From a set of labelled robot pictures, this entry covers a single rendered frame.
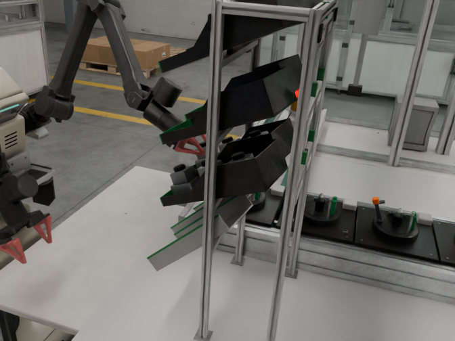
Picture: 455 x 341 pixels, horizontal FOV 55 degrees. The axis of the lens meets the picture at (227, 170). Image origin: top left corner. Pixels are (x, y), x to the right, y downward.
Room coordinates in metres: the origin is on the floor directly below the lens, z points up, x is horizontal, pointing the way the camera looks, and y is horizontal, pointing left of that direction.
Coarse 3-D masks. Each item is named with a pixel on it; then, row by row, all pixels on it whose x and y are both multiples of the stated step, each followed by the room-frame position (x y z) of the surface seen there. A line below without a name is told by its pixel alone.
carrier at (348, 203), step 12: (312, 204) 1.29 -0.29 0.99; (324, 204) 1.26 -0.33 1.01; (336, 204) 1.34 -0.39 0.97; (348, 204) 1.31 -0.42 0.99; (312, 216) 1.22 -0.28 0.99; (324, 216) 1.22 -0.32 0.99; (336, 216) 1.23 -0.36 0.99; (348, 216) 1.27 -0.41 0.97; (276, 228) 1.18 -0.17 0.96; (312, 228) 1.18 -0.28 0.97; (324, 228) 1.18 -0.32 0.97; (336, 228) 1.19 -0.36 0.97; (348, 228) 1.19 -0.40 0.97; (336, 240) 1.13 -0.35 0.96; (348, 240) 1.12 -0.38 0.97
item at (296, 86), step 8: (296, 56) 1.04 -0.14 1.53; (272, 64) 1.08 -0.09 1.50; (280, 64) 0.95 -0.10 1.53; (288, 64) 0.99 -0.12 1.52; (296, 64) 1.03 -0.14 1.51; (248, 72) 0.97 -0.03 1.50; (256, 72) 0.97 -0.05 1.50; (264, 72) 0.96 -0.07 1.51; (296, 72) 1.01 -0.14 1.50; (232, 80) 0.99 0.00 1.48; (240, 80) 0.98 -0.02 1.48; (296, 80) 1.00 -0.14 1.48; (296, 88) 0.98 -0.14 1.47; (192, 112) 1.03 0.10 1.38
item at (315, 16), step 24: (216, 0) 0.82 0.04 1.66; (336, 0) 1.05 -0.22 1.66; (216, 24) 0.81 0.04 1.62; (312, 24) 0.77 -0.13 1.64; (216, 48) 0.81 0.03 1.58; (312, 48) 0.76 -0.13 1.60; (216, 72) 0.81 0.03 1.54; (312, 72) 0.76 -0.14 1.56; (216, 96) 0.80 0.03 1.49; (216, 120) 0.81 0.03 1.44; (312, 120) 1.08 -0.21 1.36; (216, 144) 0.81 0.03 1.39; (216, 168) 0.82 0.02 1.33; (288, 168) 0.77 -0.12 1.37; (288, 192) 0.76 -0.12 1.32; (288, 216) 0.76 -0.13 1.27; (240, 240) 1.12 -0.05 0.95; (288, 240) 0.76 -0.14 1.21; (240, 264) 1.11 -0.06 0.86
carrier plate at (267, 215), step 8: (264, 192) 1.39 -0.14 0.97; (272, 200) 1.34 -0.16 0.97; (280, 200) 1.34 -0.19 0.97; (264, 208) 1.28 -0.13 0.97; (272, 208) 1.28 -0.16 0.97; (248, 216) 1.23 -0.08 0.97; (256, 216) 1.23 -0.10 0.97; (264, 216) 1.23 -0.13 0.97; (272, 216) 1.24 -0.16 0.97; (264, 224) 1.19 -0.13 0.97; (272, 224) 1.21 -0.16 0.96
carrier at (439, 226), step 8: (432, 224) 1.26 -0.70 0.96; (440, 224) 1.25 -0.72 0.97; (448, 224) 1.26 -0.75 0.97; (440, 232) 1.20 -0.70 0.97; (448, 232) 1.21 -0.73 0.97; (440, 240) 1.16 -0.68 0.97; (448, 240) 1.16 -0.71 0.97; (440, 248) 1.11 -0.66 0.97; (448, 248) 1.11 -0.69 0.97; (440, 256) 1.07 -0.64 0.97; (448, 256) 1.07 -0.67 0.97; (448, 264) 1.04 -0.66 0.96
